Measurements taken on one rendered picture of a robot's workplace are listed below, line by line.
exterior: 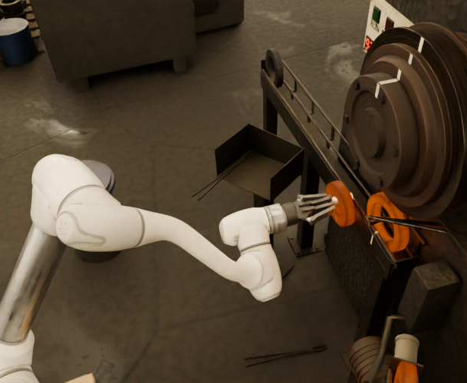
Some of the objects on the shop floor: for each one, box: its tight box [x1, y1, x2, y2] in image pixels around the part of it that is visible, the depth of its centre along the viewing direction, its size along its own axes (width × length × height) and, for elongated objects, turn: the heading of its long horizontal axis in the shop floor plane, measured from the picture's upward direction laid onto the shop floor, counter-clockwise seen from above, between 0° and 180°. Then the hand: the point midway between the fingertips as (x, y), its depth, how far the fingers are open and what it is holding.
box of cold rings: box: [29, 0, 199, 93], centre depth 350 cm, size 103×83×79 cm
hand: (342, 200), depth 157 cm, fingers closed
